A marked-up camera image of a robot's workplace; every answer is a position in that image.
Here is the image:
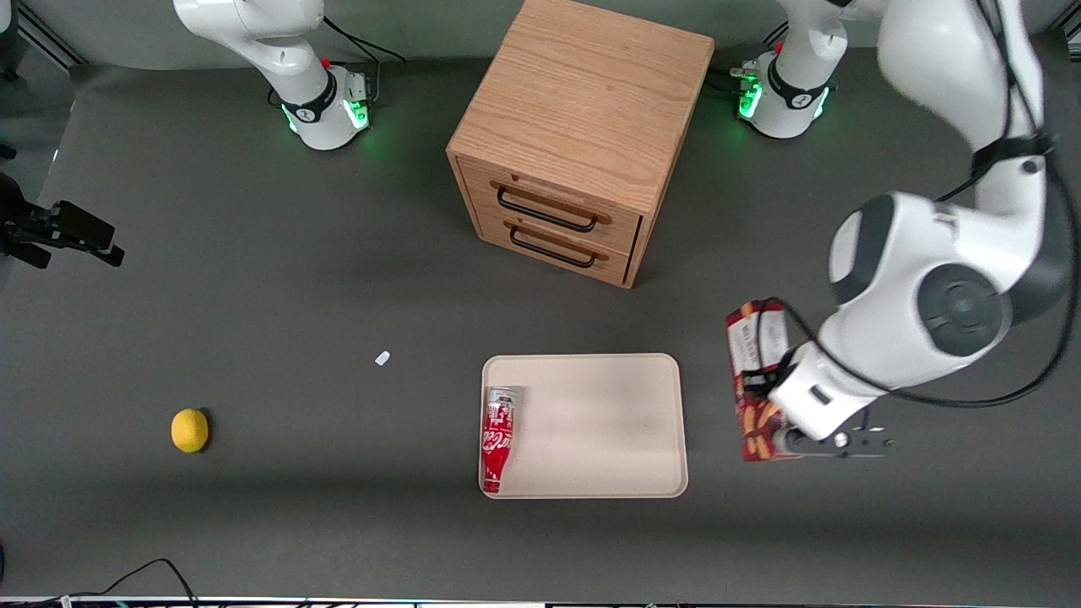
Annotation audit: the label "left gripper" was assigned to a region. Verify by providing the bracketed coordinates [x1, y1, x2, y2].
[741, 341, 897, 462]

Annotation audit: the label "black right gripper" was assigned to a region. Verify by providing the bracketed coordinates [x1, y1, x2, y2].
[0, 173, 126, 269]

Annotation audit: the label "red cookie box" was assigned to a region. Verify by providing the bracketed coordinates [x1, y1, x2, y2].
[725, 298, 807, 463]

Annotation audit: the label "beige plastic tray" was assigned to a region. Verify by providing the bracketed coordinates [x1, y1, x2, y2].
[480, 353, 689, 500]

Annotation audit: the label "yellow lemon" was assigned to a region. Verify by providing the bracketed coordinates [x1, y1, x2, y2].
[171, 408, 209, 454]

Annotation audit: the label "wooden drawer front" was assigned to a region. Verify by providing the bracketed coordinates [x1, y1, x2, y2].
[475, 209, 636, 285]
[461, 159, 644, 256]

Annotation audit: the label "crushed red soda can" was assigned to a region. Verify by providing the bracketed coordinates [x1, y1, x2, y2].
[481, 387, 519, 495]

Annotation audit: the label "wooden drawer cabinet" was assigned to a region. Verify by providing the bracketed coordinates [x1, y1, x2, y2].
[446, 0, 716, 290]

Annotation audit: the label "aluminium frame rail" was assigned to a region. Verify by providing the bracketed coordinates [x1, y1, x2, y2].
[15, 0, 87, 70]

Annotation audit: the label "black drawer handle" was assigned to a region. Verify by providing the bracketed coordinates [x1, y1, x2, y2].
[496, 184, 600, 234]
[508, 223, 600, 270]

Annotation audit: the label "black table edge cable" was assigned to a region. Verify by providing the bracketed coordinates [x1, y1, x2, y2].
[63, 557, 200, 605]

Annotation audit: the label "black left arm base cables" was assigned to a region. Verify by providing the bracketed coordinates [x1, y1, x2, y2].
[708, 66, 761, 96]

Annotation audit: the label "black right arm base cable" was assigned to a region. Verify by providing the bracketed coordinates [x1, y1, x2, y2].
[323, 15, 407, 65]

